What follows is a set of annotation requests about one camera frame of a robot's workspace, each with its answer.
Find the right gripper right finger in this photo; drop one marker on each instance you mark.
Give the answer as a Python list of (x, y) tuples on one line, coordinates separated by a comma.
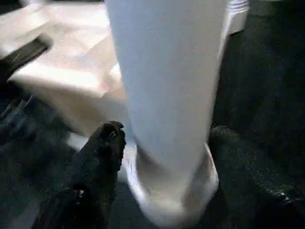
[(257, 195)]

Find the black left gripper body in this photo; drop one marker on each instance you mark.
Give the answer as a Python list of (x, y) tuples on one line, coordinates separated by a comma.
[(26, 53)]

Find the black work mat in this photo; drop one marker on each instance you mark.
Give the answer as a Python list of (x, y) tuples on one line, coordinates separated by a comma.
[(262, 83)]

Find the white plastic table top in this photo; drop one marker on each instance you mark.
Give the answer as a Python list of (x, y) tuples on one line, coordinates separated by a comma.
[(71, 59)]

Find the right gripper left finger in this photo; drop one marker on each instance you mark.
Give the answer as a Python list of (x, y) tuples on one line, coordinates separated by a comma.
[(95, 179)]

